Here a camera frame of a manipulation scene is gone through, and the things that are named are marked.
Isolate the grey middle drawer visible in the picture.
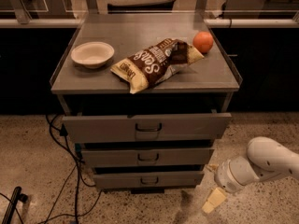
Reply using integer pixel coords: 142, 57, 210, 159
81, 147, 213, 167

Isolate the white counter rail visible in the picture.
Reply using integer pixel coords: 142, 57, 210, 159
0, 18, 299, 29

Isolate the orange fruit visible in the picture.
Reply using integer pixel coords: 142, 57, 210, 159
192, 32, 214, 53

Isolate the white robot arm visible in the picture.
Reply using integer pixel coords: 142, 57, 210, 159
202, 136, 299, 214

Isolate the grey drawer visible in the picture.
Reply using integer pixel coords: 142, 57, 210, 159
63, 113, 232, 143
93, 171, 204, 189
81, 147, 213, 167

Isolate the black floor cable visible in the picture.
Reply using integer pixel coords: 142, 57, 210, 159
36, 113, 103, 224

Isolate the brown yellow chip bag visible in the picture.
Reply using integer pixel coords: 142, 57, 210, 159
110, 38, 204, 94

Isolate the grey drawer cabinet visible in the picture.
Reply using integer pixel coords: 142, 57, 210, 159
50, 12, 243, 194

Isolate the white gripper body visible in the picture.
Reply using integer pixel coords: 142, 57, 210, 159
214, 156, 259, 193

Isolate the grey bottom drawer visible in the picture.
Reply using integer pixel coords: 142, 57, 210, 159
93, 171, 204, 189

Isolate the black stand leg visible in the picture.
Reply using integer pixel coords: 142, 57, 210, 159
2, 186, 28, 224

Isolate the black chair back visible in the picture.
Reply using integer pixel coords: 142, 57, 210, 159
107, 0, 177, 14

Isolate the white paper bowl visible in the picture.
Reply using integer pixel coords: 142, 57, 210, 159
71, 42, 114, 69

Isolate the grey top drawer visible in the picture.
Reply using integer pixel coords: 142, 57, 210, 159
63, 113, 232, 143

